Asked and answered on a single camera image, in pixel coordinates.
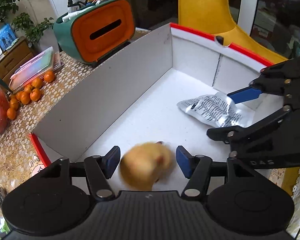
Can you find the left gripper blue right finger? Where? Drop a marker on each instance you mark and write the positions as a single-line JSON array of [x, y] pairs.
[[185, 161]]

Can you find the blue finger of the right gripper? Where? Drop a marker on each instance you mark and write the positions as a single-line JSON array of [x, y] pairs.
[[244, 95]]

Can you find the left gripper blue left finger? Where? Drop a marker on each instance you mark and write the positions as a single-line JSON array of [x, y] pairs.
[[110, 161]]

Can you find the yellow hamster plush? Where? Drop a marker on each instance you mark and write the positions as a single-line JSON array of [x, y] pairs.
[[145, 164]]

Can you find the silver foil packet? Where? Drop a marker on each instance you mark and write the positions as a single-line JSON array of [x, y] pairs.
[[217, 110]]

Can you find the red cardboard box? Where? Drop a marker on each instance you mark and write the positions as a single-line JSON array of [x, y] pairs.
[[132, 97]]

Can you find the gold patterned tablecloth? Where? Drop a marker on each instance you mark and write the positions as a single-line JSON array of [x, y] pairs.
[[18, 157]]

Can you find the yellow giraffe chair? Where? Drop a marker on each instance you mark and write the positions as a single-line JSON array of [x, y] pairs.
[[214, 17]]

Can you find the mandarin orange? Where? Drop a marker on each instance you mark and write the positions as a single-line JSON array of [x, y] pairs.
[[25, 98], [49, 76], [35, 95]]

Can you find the stack of colourful folders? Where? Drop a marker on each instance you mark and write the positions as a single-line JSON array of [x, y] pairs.
[[45, 61]]

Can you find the green orange tissue box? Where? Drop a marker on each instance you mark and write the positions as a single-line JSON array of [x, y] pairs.
[[96, 30]]

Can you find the wooden tv cabinet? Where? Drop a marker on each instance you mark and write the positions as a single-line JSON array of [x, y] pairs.
[[13, 58]]

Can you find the blue picture card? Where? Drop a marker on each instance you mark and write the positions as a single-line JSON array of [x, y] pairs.
[[7, 36]]

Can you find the green potted tree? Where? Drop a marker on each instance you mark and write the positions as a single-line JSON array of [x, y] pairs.
[[32, 18]]

